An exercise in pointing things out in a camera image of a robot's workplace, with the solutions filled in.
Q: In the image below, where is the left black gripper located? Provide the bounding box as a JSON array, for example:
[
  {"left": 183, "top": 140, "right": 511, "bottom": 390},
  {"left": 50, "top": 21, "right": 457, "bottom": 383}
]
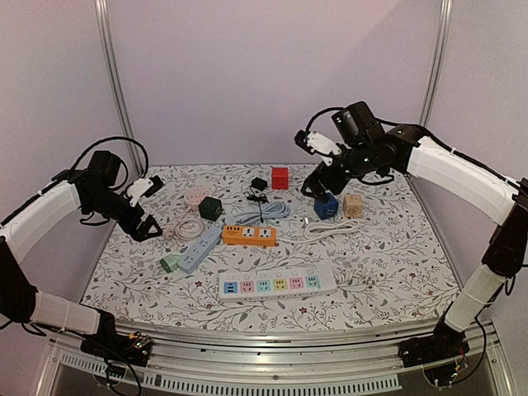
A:
[{"left": 86, "top": 187, "right": 163, "bottom": 241}]

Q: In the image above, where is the blue cube socket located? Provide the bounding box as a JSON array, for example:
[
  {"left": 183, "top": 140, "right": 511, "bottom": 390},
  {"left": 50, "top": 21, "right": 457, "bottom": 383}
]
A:
[{"left": 313, "top": 192, "right": 339, "bottom": 220}]

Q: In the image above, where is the beige cube socket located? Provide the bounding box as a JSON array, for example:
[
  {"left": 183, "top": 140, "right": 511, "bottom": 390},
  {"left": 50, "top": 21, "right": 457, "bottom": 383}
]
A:
[{"left": 342, "top": 194, "right": 363, "bottom": 219}]

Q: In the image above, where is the white multicolour power strip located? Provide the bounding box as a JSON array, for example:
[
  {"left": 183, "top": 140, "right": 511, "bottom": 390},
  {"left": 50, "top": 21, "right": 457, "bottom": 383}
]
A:
[{"left": 218, "top": 263, "right": 354, "bottom": 303}]

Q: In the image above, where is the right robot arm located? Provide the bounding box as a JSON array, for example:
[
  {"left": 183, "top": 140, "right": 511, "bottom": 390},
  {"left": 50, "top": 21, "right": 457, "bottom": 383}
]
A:
[{"left": 294, "top": 101, "right": 527, "bottom": 367}]

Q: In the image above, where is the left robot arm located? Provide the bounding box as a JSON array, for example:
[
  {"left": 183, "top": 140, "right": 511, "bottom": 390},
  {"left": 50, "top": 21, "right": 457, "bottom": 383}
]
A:
[{"left": 1, "top": 150, "right": 163, "bottom": 367}]

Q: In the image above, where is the green plug adapter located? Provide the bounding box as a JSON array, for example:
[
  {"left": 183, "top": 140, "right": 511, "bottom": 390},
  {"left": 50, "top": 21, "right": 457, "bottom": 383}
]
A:
[{"left": 159, "top": 253, "right": 180, "bottom": 273}]

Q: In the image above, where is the red cube socket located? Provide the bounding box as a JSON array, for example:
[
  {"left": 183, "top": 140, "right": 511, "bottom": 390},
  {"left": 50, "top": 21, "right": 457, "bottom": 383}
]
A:
[{"left": 271, "top": 167, "right": 289, "bottom": 190}]

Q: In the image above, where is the pink round power strip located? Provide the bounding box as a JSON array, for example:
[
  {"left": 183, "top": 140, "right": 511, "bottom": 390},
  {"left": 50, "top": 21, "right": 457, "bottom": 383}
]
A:
[{"left": 163, "top": 186, "right": 211, "bottom": 242}]

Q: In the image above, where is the light blue power strip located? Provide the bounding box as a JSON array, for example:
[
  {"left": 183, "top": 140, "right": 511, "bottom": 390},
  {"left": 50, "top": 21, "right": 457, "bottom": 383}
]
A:
[{"left": 178, "top": 202, "right": 290, "bottom": 274}]

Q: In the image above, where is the dark green cube socket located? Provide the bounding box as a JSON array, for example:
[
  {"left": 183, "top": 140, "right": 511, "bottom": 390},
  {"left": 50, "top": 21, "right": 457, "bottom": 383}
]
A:
[{"left": 198, "top": 196, "right": 223, "bottom": 222}]

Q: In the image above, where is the floral table mat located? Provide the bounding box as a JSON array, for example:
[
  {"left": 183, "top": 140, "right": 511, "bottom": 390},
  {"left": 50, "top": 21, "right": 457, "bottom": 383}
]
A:
[{"left": 82, "top": 165, "right": 459, "bottom": 332}]

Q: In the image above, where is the orange power strip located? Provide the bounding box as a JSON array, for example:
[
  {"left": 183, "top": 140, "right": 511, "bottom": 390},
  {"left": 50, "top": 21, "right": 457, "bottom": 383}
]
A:
[{"left": 222, "top": 225, "right": 276, "bottom": 247}]

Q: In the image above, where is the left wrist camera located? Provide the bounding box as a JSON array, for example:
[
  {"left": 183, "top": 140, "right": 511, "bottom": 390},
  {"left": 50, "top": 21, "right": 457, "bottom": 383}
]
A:
[{"left": 124, "top": 176, "right": 164, "bottom": 207}]

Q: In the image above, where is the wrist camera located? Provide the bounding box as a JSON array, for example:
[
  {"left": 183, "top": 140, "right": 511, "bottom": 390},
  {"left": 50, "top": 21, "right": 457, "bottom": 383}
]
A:
[
  {"left": 294, "top": 130, "right": 342, "bottom": 158},
  {"left": 124, "top": 176, "right": 164, "bottom": 207}
]

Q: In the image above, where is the white coiled cable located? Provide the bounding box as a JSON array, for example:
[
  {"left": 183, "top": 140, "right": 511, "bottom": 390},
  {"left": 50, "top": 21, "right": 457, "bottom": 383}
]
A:
[{"left": 280, "top": 217, "right": 361, "bottom": 243}]

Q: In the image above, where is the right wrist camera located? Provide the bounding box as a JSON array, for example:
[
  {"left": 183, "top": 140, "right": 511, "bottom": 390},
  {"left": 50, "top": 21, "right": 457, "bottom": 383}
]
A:
[{"left": 294, "top": 130, "right": 342, "bottom": 158}]

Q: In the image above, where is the black power adapter with cable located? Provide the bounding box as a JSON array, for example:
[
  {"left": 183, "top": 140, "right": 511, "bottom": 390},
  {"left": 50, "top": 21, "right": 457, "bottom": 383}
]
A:
[{"left": 244, "top": 177, "right": 269, "bottom": 222}]

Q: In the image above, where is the front aluminium rail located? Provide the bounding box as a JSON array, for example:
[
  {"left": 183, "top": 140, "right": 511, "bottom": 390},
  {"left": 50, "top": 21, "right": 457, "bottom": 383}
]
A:
[{"left": 35, "top": 317, "right": 512, "bottom": 396}]

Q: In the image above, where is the right aluminium frame post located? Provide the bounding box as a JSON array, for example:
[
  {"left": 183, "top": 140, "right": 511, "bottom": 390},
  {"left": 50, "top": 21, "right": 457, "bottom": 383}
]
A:
[{"left": 418, "top": 0, "right": 454, "bottom": 127}]

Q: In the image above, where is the aluminium frame post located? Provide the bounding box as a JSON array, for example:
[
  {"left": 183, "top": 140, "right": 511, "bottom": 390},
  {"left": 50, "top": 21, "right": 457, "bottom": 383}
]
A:
[
  {"left": 418, "top": 0, "right": 454, "bottom": 127},
  {"left": 93, "top": 0, "right": 144, "bottom": 178}
]

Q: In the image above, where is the left aluminium frame post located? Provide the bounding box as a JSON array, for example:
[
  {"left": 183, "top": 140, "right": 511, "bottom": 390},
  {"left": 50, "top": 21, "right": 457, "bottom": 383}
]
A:
[{"left": 93, "top": 0, "right": 144, "bottom": 178}]

